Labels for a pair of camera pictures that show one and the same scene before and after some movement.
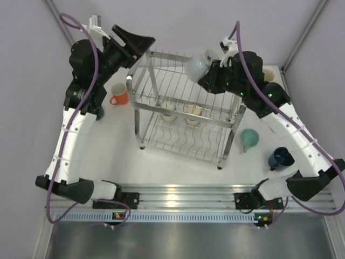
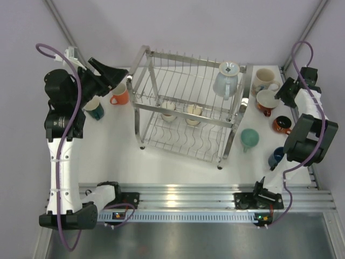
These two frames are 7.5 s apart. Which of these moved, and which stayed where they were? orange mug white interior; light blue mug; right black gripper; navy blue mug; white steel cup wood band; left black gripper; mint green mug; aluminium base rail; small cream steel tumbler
Moved: right black gripper; light blue mug; left black gripper
Stayed: mint green mug; white steel cup wood band; orange mug white interior; small cream steel tumbler; navy blue mug; aluminium base rail
